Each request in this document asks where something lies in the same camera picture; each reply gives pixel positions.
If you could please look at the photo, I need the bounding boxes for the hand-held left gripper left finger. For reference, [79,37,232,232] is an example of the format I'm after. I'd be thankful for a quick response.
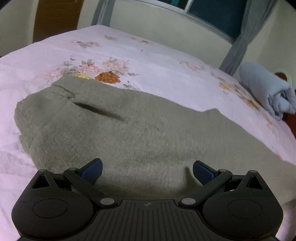
[30,158,117,208]

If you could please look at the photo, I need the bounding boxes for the grey curtain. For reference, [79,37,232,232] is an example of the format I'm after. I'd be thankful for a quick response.
[220,0,275,76]
[91,0,116,26]

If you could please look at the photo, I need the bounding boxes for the grey fleece pants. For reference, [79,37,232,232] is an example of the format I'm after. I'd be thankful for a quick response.
[14,75,296,209]

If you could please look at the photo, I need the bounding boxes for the brown wooden door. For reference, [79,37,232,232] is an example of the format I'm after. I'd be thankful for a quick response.
[32,0,81,43]

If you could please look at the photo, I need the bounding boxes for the dark glass window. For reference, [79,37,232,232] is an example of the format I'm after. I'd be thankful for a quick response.
[171,0,249,43]

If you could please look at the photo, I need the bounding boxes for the light blue rolled blanket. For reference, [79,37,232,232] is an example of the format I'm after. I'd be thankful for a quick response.
[239,61,296,121]

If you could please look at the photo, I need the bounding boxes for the pink floral bed sheet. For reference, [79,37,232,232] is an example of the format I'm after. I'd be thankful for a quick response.
[0,24,296,241]

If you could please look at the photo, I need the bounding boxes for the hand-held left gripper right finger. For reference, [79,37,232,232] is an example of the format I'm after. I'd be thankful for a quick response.
[179,160,266,208]

